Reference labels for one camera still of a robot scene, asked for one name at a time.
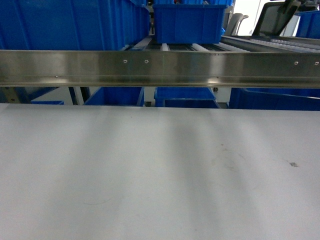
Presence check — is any large blue bin left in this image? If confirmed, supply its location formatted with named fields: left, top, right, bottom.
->
left=0, top=0, right=150, bottom=51

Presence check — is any stainless steel shelf rack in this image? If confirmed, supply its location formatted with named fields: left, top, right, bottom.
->
left=0, top=36, right=320, bottom=102

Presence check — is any blue bin lower right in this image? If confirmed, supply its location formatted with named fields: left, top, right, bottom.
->
left=228, top=88, right=320, bottom=111

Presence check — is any blue bin lower left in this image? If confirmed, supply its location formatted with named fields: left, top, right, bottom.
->
left=84, top=87, right=145, bottom=107

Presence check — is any blue bin lower middle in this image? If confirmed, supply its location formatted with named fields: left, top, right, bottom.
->
left=154, top=87, right=221, bottom=109

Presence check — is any black office chair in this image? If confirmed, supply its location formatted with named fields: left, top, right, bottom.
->
left=252, top=0, right=301, bottom=37

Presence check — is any blue bin on rollers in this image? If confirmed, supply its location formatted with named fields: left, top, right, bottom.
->
left=153, top=4, right=227, bottom=44

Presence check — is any blue bin upper right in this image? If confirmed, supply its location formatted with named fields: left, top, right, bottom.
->
left=296, top=10, right=320, bottom=40

